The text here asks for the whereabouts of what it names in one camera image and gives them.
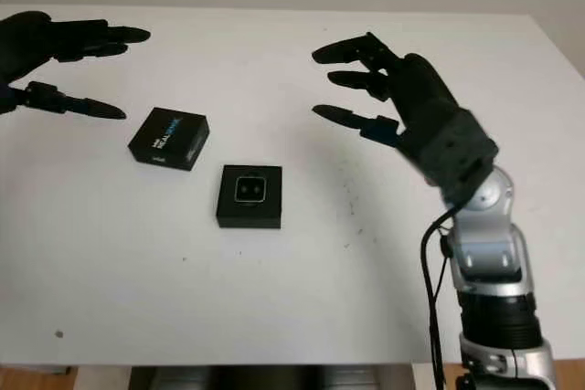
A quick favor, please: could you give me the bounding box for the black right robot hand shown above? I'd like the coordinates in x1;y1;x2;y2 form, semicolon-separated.
312;32;461;154

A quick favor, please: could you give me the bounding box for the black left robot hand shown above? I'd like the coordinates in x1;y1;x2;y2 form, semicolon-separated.
0;10;152;121

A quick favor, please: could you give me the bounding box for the black printed box lid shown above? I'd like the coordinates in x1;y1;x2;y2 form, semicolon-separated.
127;106;210;173

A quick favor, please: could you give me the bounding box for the small silver cube camera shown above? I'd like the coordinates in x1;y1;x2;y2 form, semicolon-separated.
234;174;268;205

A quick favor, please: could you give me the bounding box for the black box base with insert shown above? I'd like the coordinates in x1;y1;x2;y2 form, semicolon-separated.
214;163;283;230

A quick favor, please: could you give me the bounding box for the dark grey robot torso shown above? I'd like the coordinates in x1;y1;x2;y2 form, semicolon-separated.
127;365;415;390

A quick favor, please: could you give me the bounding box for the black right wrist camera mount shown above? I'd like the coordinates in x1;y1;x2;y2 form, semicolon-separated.
397;106;500;203

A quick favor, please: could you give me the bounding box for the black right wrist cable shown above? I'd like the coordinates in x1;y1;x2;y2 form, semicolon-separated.
422;206;458;390

